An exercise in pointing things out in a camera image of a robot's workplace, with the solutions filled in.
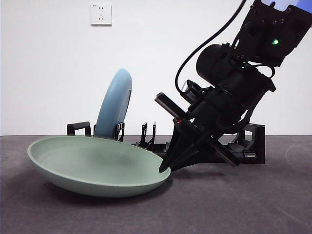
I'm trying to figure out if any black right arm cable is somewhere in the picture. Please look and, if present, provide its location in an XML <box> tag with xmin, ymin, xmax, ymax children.
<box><xmin>175</xmin><ymin>0</ymin><xmax>247</xmax><ymax>95</ymax></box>

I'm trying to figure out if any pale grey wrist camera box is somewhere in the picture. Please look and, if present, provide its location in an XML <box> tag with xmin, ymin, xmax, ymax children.
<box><xmin>180</xmin><ymin>79</ymin><xmax>195</xmax><ymax>98</ymax></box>

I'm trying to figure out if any white wall socket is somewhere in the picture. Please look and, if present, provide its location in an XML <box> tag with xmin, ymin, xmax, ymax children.
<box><xmin>90</xmin><ymin>3</ymin><xmax>113</xmax><ymax>27</ymax></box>

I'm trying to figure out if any pale blue plate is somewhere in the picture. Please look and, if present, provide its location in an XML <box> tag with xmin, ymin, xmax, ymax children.
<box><xmin>94</xmin><ymin>68</ymin><xmax>133</xmax><ymax>141</ymax></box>

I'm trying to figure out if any pale green plate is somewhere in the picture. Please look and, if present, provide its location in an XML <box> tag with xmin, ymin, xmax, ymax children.
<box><xmin>27</xmin><ymin>136</ymin><xmax>171</xmax><ymax>198</ymax></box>

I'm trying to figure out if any black plastic plate rack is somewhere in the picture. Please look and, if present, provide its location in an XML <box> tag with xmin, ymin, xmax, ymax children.
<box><xmin>67</xmin><ymin>121</ymin><xmax>266</xmax><ymax>164</ymax></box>

